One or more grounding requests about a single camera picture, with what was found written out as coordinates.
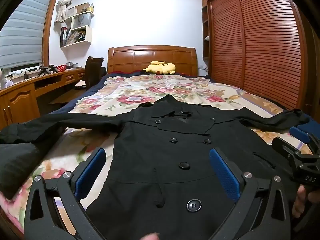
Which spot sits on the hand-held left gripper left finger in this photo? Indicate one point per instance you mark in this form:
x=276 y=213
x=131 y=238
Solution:
x=91 y=172

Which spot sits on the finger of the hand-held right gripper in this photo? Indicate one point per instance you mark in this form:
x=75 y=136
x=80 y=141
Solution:
x=300 y=133
x=285 y=148

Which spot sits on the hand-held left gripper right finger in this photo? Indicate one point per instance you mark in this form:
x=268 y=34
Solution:
x=225 y=175

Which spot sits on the black buttoned coat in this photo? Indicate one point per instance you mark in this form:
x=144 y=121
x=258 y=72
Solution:
x=162 y=155

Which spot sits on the person's right hand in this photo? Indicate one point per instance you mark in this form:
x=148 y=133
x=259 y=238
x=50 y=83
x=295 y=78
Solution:
x=301 y=201

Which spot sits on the dark blue pillow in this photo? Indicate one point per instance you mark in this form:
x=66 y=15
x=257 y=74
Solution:
x=315 y=128

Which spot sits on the dark folded cloth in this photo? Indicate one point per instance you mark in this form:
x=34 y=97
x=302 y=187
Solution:
x=17 y=165

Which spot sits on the floral blanket bed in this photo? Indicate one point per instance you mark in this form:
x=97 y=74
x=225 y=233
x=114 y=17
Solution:
x=125 y=100

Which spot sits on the wooden louvered wardrobe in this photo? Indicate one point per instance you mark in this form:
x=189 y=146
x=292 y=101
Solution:
x=262 y=42

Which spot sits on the dark wooden chair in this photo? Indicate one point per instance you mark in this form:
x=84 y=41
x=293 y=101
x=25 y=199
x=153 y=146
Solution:
x=91 y=72

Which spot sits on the wooden desk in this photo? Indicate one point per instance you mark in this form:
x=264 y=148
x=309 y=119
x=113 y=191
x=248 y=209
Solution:
x=17 y=100

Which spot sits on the red basket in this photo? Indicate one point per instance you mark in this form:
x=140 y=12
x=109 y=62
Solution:
x=61 y=68

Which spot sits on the black gadget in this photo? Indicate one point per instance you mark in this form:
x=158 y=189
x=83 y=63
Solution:
x=47 y=70

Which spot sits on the wooden bed headboard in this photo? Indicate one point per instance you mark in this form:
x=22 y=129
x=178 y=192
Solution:
x=130 y=60

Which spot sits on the yellow plush toy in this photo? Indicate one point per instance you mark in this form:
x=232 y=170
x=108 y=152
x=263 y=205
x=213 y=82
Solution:
x=160 y=68

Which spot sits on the stack of books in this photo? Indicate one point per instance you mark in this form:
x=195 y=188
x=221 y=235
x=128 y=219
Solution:
x=76 y=38

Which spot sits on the black binders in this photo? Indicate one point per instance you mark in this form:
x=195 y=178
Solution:
x=63 y=37

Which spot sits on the grey paper bag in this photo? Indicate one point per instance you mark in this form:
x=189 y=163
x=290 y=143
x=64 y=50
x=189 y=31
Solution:
x=81 y=22

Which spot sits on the grey window blind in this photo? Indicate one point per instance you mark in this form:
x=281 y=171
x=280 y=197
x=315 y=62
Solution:
x=22 y=30

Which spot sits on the tied beige curtain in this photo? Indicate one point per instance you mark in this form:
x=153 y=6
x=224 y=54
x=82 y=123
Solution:
x=62 y=7

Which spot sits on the white wall shelf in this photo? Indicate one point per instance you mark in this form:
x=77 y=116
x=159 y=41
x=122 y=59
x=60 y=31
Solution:
x=88 y=36

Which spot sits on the wooden window frame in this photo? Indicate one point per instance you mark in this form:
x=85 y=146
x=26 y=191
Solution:
x=50 y=25

